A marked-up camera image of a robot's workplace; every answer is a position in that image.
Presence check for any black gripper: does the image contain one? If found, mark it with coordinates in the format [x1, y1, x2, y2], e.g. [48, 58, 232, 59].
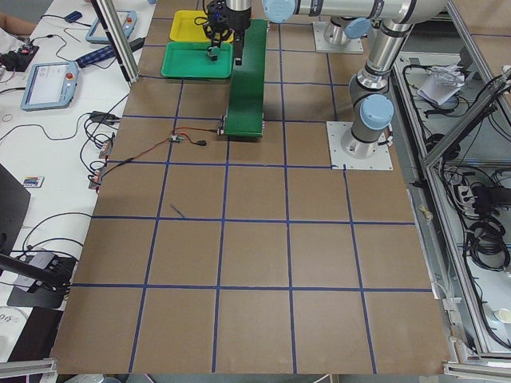
[232, 30, 244, 66]
[202, 1, 233, 44]

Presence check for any green push button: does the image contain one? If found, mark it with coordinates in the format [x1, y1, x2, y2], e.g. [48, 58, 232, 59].
[208, 45, 221, 61]

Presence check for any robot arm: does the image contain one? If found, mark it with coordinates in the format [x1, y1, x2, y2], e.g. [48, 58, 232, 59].
[263, 1, 446, 160]
[202, 1, 252, 46]

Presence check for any yellow plastic tray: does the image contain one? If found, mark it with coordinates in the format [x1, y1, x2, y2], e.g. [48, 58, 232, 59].
[169, 10, 210, 42]

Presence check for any green plastic tray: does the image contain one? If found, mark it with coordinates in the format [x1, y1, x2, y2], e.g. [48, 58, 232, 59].
[160, 41, 233, 79]

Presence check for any green conveyor belt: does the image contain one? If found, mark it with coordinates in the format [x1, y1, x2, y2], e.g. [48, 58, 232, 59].
[218, 19, 268, 138]

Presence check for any teach pendant far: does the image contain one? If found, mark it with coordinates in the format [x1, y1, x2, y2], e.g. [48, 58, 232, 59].
[85, 10, 139, 45]

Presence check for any teach pendant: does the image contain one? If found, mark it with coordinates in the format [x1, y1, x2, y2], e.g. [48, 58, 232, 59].
[20, 61, 79, 111]
[85, 10, 139, 45]

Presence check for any folded blue umbrella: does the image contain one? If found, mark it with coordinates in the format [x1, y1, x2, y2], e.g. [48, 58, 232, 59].
[75, 38, 145, 68]

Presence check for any small motor controller board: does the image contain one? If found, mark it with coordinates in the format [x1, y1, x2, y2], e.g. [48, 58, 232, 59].
[169, 135, 184, 143]

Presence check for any teach pendant near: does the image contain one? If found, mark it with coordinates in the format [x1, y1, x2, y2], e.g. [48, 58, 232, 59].
[20, 61, 79, 111]

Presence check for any crumpled white paper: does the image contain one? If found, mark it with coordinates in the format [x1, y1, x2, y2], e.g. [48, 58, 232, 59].
[418, 65, 465, 106]

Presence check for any black laptop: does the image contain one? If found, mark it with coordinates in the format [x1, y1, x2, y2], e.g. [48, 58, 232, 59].
[0, 165, 30, 255]

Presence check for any black monitor stand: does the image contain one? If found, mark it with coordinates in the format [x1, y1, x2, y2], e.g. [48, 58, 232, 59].
[1, 250, 77, 309]

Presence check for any aluminium post right side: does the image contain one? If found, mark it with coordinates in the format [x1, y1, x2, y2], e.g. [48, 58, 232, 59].
[91, 0, 140, 84]

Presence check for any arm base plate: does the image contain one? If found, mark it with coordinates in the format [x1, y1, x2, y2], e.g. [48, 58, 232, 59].
[327, 121, 393, 171]
[312, 22, 363, 54]

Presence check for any red black power cable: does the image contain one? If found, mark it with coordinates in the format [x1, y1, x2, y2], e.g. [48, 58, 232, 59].
[101, 126, 220, 176]

